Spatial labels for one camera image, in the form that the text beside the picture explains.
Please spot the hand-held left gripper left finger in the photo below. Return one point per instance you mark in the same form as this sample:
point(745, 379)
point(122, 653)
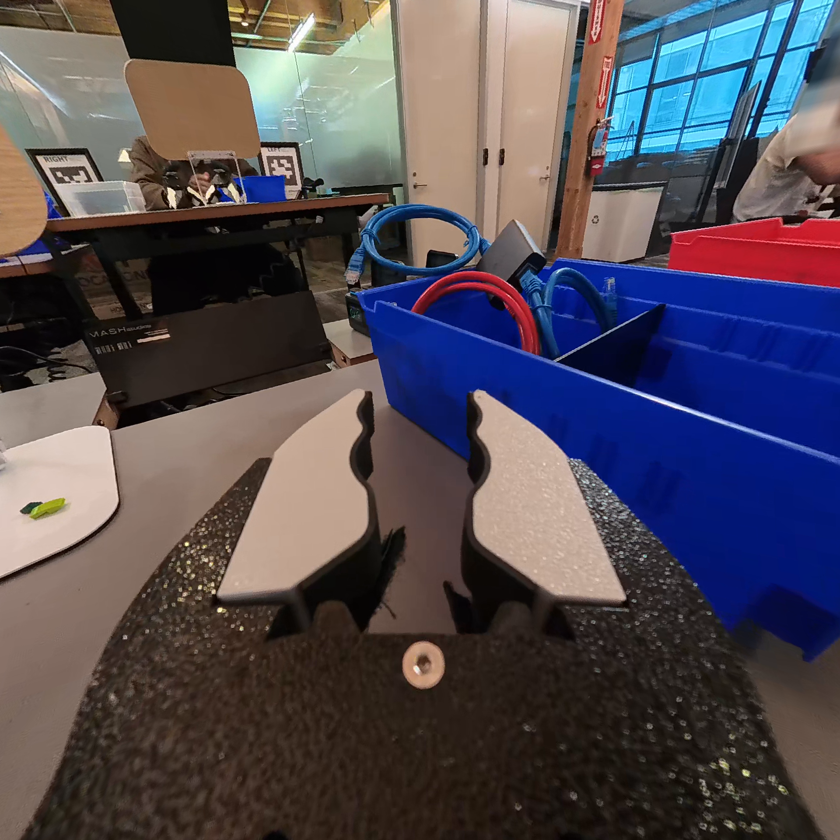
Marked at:
point(302, 505)

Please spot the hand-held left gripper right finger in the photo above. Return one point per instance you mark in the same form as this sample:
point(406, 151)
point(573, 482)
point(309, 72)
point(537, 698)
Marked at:
point(531, 512)

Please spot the blue divided bin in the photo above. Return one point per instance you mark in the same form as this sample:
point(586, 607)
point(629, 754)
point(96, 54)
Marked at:
point(590, 459)

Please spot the black network switch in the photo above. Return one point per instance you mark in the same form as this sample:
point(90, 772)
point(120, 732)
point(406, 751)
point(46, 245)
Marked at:
point(512, 253)

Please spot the black bin divider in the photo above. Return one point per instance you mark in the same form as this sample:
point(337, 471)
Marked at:
point(617, 348)

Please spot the small black device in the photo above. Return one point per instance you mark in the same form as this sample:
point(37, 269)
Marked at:
point(358, 315)

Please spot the small green item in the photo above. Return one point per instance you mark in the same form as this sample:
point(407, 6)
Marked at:
point(46, 506)

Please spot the white recycling bin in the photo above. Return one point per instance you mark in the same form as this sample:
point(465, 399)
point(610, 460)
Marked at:
point(623, 223)

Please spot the brown table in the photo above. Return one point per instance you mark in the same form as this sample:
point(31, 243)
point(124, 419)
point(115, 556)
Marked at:
point(197, 213)

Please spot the red storage bin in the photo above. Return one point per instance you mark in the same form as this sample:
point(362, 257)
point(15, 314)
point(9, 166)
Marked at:
point(754, 259)

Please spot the black white marker sign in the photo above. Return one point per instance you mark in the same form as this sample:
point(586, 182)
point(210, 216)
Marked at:
point(282, 167)
point(69, 172)

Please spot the clear acrylic stand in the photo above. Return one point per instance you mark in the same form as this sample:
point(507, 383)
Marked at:
point(213, 157)

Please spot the red fire extinguisher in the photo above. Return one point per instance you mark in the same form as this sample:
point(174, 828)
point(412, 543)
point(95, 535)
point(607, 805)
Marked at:
point(598, 154)

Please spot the clear plastic box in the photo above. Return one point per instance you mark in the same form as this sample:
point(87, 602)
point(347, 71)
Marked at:
point(98, 197)

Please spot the wooden poster board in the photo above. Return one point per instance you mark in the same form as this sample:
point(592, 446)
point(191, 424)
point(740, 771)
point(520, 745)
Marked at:
point(190, 105)

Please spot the instruction sheet on stand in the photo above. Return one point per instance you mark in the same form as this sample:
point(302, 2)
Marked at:
point(16, 197)

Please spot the white cabinet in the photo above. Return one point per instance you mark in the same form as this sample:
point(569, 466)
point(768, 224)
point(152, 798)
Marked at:
point(446, 98)

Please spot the red strip sign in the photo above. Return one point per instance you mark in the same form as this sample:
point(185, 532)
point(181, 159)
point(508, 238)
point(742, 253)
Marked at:
point(595, 19)
point(604, 82)

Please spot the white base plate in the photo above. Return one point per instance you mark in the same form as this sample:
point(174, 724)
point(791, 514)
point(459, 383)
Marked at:
point(59, 472)

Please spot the wooden post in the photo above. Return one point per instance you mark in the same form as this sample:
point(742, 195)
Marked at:
point(587, 197)

